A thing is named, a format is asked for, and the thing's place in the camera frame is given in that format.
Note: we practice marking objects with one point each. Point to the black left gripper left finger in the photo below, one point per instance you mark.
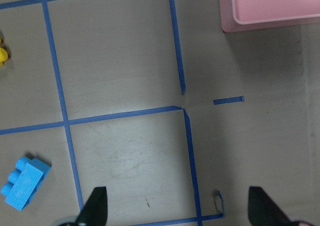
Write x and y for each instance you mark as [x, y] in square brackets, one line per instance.
[95, 211]

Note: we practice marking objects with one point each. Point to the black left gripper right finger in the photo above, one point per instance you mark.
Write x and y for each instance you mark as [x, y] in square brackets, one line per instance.
[263, 211]

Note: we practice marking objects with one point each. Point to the yellow toy block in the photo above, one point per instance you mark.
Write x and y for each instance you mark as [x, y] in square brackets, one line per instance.
[4, 55]

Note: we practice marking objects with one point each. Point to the blue toy block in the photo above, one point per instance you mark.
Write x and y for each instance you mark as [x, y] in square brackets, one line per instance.
[24, 182]

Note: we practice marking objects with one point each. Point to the pink plastic box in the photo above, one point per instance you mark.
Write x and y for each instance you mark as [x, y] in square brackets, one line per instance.
[244, 15]

